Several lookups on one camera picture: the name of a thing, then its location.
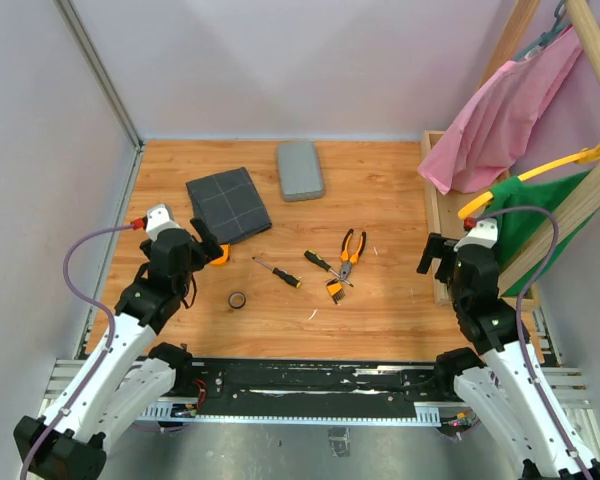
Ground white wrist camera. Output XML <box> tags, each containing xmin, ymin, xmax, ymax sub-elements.
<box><xmin>454</xmin><ymin>217</ymin><xmax>498</xmax><ymax>252</ymax></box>
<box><xmin>131</xmin><ymin>204</ymin><xmax>180</xmax><ymax>241</ymax></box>

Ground pink shirt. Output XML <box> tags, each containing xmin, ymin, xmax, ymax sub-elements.
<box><xmin>418</xmin><ymin>27</ymin><xmax>582</xmax><ymax>195</ymax></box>

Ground wooden clothes rack frame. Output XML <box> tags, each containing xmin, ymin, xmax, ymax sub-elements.
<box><xmin>424</xmin><ymin>1</ymin><xmax>600</xmax><ymax>294</ymax></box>

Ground green shirt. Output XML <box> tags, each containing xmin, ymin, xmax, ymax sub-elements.
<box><xmin>483</xmin><ymin>171</ymin><xmax>588</xmax><ymax>271</ymax></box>

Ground orange black pliers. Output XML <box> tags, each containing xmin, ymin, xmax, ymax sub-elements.
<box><xmin>339</xmin><ymin>228</ymin><xmax>367</xmax><ymax>282</ymax></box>

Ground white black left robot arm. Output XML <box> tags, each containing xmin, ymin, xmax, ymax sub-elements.
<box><xmin>13</xmin><ymin>205</ymin><xmax>223</xmax><ymax>479</ymax></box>

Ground orange black hex key set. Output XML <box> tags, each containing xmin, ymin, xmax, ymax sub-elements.
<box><xmin>326</xmin><ymin>279</ymin><xmax>345</xmax><ymax>305</ymax></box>

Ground grey plastic tool case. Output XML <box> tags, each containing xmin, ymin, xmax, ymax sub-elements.
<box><xmin>276</xmin><ymin>140</ymin><xmax>325</xmax><ymax>202</ymax></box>

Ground yellow clothes hanger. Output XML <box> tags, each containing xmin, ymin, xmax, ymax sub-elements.
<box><xmin>457</xmin><ymin>142</ymin><xmax>600</xmax><ymax>220</ymax></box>

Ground black yellow thick screwdriver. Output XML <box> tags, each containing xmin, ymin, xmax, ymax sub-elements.
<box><xmin>304</xmin><ymin>250</ymin><xmax>353</xmax><ymax>286</ymax></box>

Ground teal clothes hanger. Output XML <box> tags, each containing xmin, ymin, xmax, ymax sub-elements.
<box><xmin>513</xmin><ymin>0</ymin><xmax>571</xmax><ymax>62</ymax></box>

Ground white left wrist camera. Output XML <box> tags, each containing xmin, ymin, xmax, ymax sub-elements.
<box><xmin>131</xmin><ymin>204</ymin><xmax>180</xmax><ymax>241</ymax></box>

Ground dark grey checked cloth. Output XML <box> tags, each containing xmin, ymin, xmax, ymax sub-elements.
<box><xmin>186</xmin><ymin>167</ymin><xmax>272</xmax><ymax>245</ymax></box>

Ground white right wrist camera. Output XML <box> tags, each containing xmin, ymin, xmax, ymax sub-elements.
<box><xmin>454</xmin><ymin>217</ymin><xmax>498</xmax><ymax>252</ymax></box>

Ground aluminium frame rail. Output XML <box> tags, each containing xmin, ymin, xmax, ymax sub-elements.
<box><xmin>39</xmin><ymin>357</ymin><xmax>596</xmax><ymax>426</ymax></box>

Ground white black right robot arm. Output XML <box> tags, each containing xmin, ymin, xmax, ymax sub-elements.
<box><xmin>417</xmin><ymin>233</ymin><xmax>600</xmax><ymax>479</ymax></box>

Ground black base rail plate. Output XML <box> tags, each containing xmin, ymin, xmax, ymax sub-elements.
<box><xmin>159</xmin><ymin>358</ymin><xmax>462</xmax><ymax>422</ymax></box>

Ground black yellow slim screwdriver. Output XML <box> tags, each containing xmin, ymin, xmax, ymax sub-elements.
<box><xmin>252</xmin><ymin>256</ymin><xmax>301</xmax><ymax>288</ymax></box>

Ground black tape roll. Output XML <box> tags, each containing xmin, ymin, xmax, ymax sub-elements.
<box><xmin>228</xmin><ymin>291</ymin><xmax>246</xmax><ymax>310</ymax></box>

